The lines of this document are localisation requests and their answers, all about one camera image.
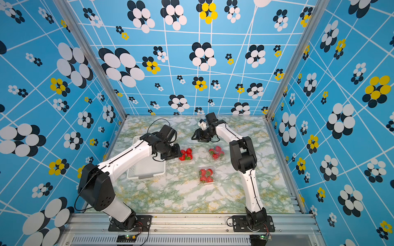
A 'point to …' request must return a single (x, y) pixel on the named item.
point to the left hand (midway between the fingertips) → (182, 154)
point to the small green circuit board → (127, 238)
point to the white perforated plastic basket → (148, 168)
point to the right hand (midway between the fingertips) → (197, 138)
